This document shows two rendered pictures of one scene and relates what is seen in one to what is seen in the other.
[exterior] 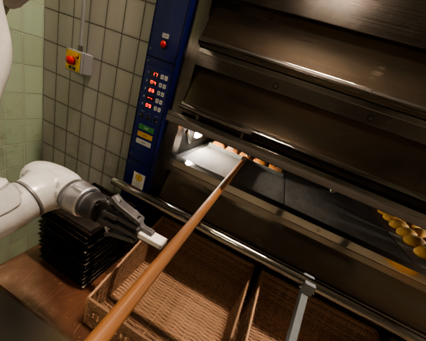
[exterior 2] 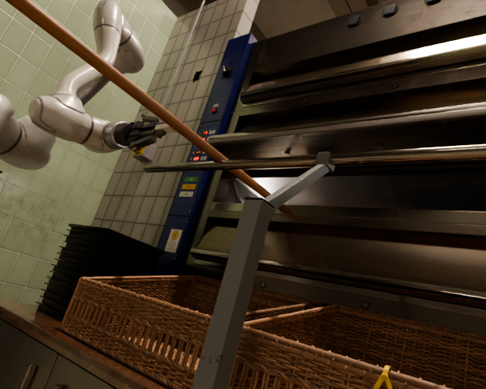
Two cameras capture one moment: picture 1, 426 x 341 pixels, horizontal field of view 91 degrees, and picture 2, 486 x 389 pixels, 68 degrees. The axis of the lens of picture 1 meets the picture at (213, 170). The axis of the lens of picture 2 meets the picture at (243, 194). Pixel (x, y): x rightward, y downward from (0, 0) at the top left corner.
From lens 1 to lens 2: 107 cm
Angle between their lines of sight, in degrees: 48
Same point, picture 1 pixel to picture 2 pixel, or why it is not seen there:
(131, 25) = (191, 113)
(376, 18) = (368, 35)
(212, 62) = (253, 109)
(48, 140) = not seen: hidden behind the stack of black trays
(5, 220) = (72, 113)
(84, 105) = (137, 188)
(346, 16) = (346, 43)
